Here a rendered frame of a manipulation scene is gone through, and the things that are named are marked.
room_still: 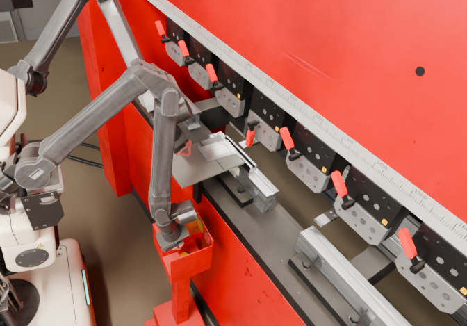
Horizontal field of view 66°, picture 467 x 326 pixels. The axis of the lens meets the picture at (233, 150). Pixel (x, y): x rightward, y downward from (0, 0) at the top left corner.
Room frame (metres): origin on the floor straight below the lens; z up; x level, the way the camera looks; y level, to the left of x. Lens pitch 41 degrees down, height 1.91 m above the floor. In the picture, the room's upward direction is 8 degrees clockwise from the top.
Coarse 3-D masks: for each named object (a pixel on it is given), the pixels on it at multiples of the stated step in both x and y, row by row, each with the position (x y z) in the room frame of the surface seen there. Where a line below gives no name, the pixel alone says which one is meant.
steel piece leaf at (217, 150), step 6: (198, 144) 1.04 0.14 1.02; (216, 144) 1.08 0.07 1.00; (222, 144) 1.09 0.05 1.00; (204, 150) 1.03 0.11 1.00; (210, 150) 1.04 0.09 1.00; (216, 150) 1.04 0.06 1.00; (222, 150) 1.05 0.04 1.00; (228, 150) 1.05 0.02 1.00; (204, 156) 1.00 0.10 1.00; (210, 156) 1.00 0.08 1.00; (216, 156) 1.01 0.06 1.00; (222, 156) 1.01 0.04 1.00
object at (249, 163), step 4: (228, 136) 1.14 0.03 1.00; (232, 140) 1.12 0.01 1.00; (232, 144) 1.10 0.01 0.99; (236, 148) 1.08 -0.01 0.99; (240, 152) 1.06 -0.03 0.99; (244, 152) 1.06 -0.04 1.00; (244, 156) 1.04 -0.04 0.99; (248, 156) 1.04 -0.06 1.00; (244, 160) 1.01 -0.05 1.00; (248, 160) 1.02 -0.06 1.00; (244, 164) 1.01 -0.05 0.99; (248, 164) 0.99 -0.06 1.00; (252, 164) 1.00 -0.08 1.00; (248, 168) 0.99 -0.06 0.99; (252, 168) 0.99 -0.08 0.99
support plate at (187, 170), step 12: (192, 144) 1.06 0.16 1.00; (204, 144) 1.07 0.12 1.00; (180, 156) 0.98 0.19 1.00; (192, 156) 0.99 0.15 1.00; (228, 156) 1.02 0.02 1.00; (180, 168) 0.92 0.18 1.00; (192, 168) 0.93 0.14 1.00; (204, 168) 0.94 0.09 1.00; (216, 168) 0.95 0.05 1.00; (228, 168) 0.96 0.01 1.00; (180, 180) 0.86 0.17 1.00; (192, 180) 0.87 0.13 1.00
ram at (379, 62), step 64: (192, 0) 1.28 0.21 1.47; (256, 0) 1.02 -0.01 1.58; (320, 0) 0.85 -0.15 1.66; (384, 0) 0.73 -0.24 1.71; (448, 0) 0.64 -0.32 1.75; (256, 64) 0.98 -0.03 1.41; (320, 64) 0.81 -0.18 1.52; (384, 64) 0.69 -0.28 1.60; (448, 64) 0.60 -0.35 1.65; (384, 128) 0.65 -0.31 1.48; (448, 128) 0.56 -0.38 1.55; (448, 192) 0.51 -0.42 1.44
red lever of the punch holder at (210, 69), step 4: (208, 64) 1.13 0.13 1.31; (208, 68) 1.11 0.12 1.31; (212, 68) 1.12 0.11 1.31; (208, 72) 1.11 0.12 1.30; (212, 72) 1.10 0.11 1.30; (212, 76) 1.09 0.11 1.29; (216, 76) 1.10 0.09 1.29; (212, 80) 1.09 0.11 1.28; (216, 80) 1.09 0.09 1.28; (216, 84) 1.08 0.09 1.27; (216, 88) 1.07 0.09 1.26; (220, 88) 1.08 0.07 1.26
